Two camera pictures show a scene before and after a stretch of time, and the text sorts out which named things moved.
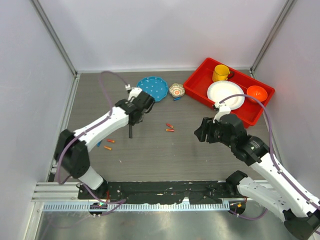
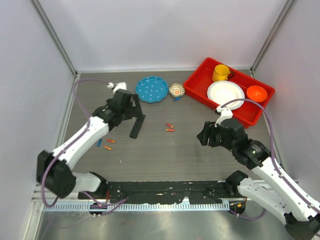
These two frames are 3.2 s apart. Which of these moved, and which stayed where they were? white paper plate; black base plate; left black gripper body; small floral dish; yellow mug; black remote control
Moved: black remote control; left black gripper body
Stayed: black base plate; white paper plate; yellow mug; small floral dish
